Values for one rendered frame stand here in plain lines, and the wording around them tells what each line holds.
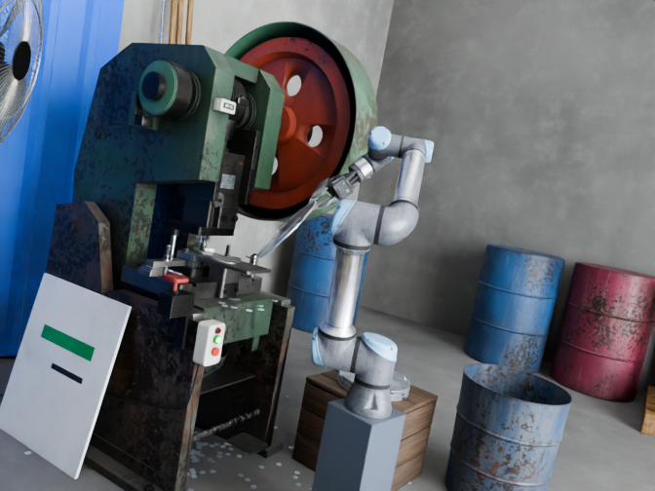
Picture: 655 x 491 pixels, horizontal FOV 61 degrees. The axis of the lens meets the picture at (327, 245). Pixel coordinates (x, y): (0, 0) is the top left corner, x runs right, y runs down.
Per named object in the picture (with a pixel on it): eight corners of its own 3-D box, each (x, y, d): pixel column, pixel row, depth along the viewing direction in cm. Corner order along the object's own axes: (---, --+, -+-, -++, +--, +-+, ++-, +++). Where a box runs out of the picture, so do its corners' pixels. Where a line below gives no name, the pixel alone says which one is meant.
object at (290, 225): (274, 251, 177) (272, 250, 177) (248, 264, 203) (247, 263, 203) (328, 193, 189) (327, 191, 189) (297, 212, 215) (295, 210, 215)
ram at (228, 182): (242, 231, 210) (254, 153, 207) (214, 230, 197) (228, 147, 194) (209, 222, 219) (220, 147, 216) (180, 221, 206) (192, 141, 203)
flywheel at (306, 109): (390, 184, 229) (353, 22, 237) (367, 179, 211) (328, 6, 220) (255, 229, 265) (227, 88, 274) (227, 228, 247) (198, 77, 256)
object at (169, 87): (288, 147, 230) (295, 103, 228) (166, 115, 173) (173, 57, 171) (255, 142, 239) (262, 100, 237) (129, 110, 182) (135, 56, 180)
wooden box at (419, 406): (421, 474, 232) (438, 396, 228) (370, 506, 202) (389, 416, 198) (346, 434, 256) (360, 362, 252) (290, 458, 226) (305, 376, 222)
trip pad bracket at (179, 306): (187, 349, 179) (196, 290, 177) (164, 355, 170) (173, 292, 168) (173, 344, 182) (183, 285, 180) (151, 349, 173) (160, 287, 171)
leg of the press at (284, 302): (282, 450, 232) (320, 239, 222) (265, 459, 222) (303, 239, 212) (135, 378, 278) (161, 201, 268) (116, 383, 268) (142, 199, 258)
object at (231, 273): (266, 304, 204) (273, 268, 202) (242, 308, 192) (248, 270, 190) (216, 287, 216) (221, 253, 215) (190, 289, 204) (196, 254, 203)
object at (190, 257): (220, 266, 216) (222, 254, 215) (193, 267, 203) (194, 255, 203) (204, 260, 220) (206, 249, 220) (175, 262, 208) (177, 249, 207)
